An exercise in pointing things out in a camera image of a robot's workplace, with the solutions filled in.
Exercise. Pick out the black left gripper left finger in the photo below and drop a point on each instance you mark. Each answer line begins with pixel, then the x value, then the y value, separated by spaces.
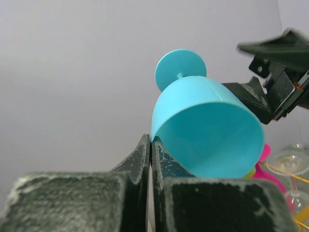
pixel 113 201

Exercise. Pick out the pink plastic wine glass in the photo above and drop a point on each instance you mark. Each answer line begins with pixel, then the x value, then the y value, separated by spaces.
pixel 261 174

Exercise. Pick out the clear wine glass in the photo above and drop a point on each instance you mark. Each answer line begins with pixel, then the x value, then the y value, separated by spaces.
pixel 292 150

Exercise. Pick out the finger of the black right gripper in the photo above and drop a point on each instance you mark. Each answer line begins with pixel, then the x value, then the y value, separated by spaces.
pixel 253 97
pixel 290 50

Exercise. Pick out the blue plastic wine glass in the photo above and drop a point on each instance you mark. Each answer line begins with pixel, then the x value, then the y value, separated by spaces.
pixel 201 123

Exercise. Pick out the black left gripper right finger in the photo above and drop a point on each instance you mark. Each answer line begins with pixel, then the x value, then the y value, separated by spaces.
pixel 186 203

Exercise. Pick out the green plastic wine glass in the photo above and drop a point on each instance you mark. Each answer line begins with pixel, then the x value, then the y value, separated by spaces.
pixel 251 173

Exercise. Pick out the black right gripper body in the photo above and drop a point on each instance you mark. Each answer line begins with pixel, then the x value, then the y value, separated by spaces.
pixel 278 89

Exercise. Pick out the gold wire glass rack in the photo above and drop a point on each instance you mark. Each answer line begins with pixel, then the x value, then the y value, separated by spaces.
pixel 297 200

